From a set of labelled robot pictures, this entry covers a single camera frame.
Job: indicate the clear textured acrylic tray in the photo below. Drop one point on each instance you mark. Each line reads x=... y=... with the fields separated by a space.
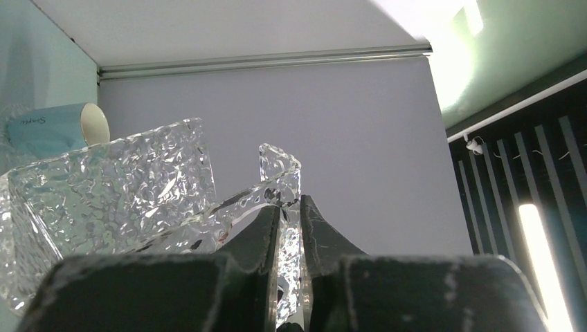
x=151 y=192

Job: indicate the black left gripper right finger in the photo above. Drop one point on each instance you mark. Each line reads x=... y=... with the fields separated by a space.
x=353 y=291

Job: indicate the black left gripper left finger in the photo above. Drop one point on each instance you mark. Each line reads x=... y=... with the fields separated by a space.
x=232 y=289

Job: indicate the light blue mug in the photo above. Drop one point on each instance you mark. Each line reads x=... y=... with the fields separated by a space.
x=53 y=131

